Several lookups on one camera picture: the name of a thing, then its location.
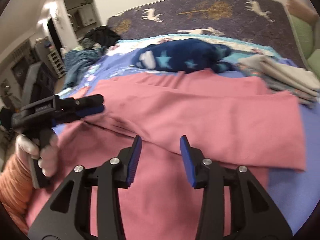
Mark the pink long sleeve shirt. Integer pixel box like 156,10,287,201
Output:
24,68,308,239

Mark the left orange sleeve forearm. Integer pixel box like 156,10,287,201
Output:
0,154,33,235

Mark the black clothes pile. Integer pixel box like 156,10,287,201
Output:
80,25,121,49

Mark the left white gloved hand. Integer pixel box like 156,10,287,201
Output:
15,133,59,178

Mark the teal knitted blanket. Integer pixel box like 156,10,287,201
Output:
63,47,106,89

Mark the white small shelf rack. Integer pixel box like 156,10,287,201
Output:
48,49,66,78

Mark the white teal quilt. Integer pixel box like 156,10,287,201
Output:
107,32,281,58

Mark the navy star plush blanket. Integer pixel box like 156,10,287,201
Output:
131,38,233,73

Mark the patterned folded cloth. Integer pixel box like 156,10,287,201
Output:
236,63,316,108

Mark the grey folded cloth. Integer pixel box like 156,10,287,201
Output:
238,55,319,93

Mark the green pillow front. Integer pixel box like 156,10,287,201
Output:
307,49,320,78

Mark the green pillow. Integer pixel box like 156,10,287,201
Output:
291,15,314,59
307,49,320,78

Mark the dark deer pattern mattress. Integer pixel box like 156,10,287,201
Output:
107,0,305,67

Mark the green pillow back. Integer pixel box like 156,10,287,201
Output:
291,15,314,59

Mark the tan cushion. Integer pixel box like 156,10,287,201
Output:
286,0,319,26

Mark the arched wall mirror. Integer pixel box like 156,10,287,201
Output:
64,0,101,41

